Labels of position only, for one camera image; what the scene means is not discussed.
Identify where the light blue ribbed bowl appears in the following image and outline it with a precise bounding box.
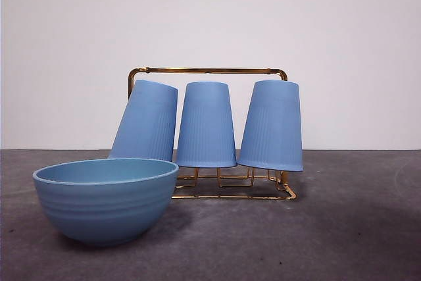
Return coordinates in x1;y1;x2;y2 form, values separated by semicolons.
32;158;180;247

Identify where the gold wire cup rack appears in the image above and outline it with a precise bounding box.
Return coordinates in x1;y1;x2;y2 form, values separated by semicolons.
127;66;297;201

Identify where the blue ribbed plastic cup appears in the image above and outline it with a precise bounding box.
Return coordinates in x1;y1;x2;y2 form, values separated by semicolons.
236;80;304;173
176;81;237;168
108;79;179;163

